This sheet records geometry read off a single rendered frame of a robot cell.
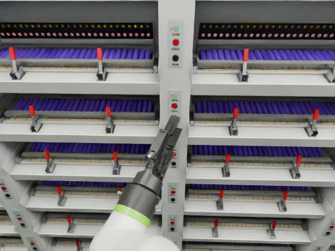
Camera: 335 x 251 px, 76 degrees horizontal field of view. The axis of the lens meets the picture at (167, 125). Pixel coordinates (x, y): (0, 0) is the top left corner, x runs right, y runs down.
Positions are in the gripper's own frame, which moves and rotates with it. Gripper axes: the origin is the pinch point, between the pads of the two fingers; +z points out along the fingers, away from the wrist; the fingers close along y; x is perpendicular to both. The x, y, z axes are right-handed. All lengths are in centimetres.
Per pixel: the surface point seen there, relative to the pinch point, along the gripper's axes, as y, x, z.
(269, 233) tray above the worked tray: 66, 40, 1
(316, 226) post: 62, 58, 9
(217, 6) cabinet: -19.2, 2.7, 40.1
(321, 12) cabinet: -13, 35, 52
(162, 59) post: -16.6, -5.7, 11.9
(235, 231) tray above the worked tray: 66, 25, -4
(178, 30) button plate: -23.2, -1.7, 16.1
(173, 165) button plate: 19.2, -1.9, -1.9
